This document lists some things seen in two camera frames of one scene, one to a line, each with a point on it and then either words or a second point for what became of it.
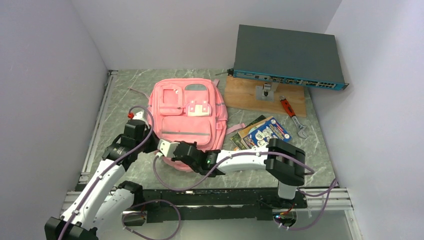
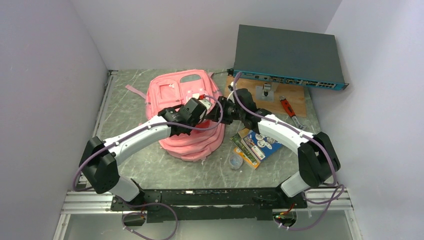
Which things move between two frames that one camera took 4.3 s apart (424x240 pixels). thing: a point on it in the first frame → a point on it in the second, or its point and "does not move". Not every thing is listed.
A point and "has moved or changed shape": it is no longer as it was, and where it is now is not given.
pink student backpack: (187, 110) has moved or changed shape
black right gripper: (194, 143) → (224, 103)
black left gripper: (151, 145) → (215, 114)
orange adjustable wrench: (301, 130) does not move
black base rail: (210, 206) does not move
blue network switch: (304, 58) does not move
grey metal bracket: (265, 93) does not move
